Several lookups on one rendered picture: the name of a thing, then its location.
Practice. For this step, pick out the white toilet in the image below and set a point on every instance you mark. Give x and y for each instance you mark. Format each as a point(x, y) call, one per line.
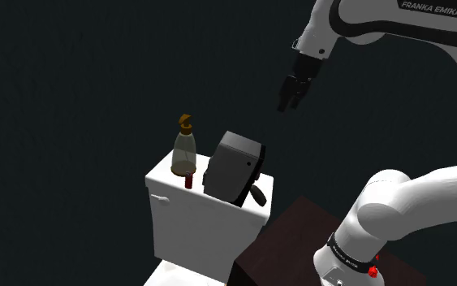
point(196, 225)

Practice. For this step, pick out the grey black espresso machine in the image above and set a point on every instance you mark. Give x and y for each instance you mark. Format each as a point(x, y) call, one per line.
point(232, 168)

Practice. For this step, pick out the small red bottle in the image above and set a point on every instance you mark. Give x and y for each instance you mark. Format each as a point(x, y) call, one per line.
point(188, 180)

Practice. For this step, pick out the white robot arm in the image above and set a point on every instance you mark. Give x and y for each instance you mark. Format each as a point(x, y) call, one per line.
point(394, 206)

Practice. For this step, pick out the clear soap dispenser gold pump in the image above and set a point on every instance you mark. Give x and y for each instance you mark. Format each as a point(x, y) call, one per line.
point(184, 152)

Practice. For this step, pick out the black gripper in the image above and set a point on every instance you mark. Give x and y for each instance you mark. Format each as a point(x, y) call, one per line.
point(305, 68)

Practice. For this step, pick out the dark brown robot stand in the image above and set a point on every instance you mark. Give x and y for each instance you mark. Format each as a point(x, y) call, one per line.
point(291, 245)

